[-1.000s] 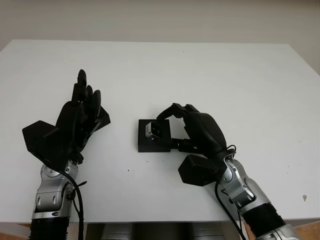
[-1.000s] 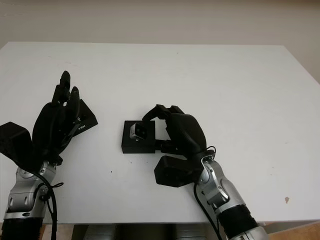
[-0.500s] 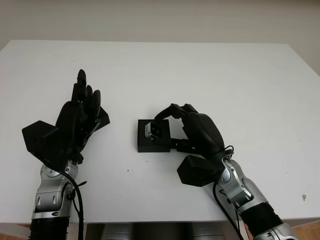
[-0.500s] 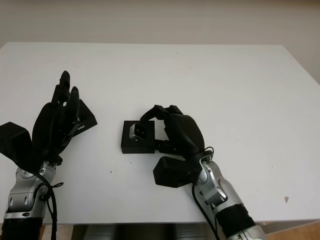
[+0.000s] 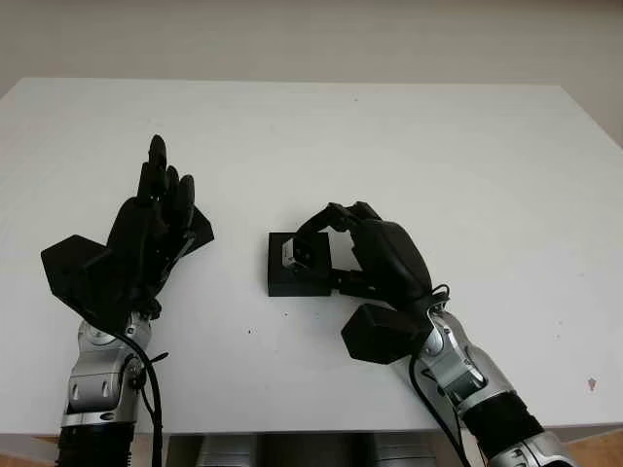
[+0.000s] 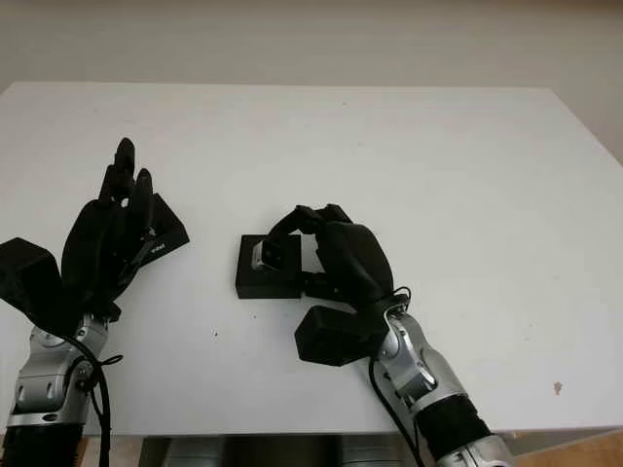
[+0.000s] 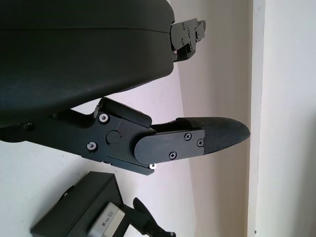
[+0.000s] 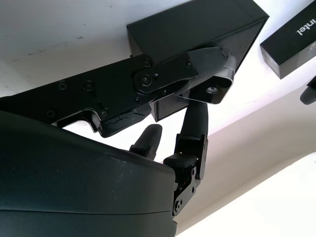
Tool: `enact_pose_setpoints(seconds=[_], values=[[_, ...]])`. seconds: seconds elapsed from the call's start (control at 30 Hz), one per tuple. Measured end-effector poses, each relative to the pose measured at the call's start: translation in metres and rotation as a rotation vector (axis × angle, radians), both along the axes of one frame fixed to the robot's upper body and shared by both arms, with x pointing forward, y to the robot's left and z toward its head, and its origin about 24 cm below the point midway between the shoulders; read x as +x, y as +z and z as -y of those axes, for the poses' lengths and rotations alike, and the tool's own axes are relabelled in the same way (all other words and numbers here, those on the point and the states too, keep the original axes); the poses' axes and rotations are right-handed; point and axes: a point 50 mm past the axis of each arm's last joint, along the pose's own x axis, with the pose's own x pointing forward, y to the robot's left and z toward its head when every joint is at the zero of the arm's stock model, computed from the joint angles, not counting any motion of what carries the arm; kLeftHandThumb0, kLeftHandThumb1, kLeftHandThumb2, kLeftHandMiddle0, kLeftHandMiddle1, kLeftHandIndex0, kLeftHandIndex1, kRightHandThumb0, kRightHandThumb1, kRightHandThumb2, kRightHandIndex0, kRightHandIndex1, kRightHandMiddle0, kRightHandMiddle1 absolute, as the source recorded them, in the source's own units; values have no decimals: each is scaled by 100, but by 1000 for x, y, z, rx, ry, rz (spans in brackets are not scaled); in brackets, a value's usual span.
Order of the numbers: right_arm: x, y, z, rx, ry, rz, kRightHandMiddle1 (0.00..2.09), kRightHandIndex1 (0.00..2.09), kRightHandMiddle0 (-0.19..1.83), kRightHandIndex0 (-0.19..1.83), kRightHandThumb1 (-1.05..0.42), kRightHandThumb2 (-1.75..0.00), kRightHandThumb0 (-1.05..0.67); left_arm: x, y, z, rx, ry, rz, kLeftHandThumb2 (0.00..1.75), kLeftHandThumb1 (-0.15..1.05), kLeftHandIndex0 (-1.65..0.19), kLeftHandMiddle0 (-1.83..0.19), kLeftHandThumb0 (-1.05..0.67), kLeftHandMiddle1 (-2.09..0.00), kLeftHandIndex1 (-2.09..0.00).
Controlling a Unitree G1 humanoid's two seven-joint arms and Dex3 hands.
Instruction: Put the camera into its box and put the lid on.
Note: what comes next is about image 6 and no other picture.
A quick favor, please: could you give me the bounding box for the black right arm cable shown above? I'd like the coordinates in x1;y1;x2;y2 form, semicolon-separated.
367;286;421;467

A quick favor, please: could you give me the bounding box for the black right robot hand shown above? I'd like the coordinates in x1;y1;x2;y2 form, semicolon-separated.
269;202;395;313

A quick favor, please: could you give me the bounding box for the small silver cube camera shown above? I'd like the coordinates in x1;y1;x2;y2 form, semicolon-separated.
251;241;289;271

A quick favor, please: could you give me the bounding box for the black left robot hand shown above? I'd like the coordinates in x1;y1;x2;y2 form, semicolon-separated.
60;138;156;323

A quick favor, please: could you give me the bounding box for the black box lid intel print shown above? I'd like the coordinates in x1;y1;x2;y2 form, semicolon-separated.
135;193;192;269

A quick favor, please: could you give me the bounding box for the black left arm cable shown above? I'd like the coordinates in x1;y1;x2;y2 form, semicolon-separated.
62;330;124;467

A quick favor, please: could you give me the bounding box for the dark grey robot torso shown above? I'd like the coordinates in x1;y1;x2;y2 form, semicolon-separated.
140;435;420;467

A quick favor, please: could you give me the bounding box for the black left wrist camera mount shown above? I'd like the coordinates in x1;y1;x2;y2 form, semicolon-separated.
0;236;67;338

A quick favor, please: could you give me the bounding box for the black camera box base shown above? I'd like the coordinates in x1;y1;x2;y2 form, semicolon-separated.
237;233;304;301

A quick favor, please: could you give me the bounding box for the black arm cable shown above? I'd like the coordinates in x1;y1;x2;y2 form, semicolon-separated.
367;286;421;467
62;330;124;467

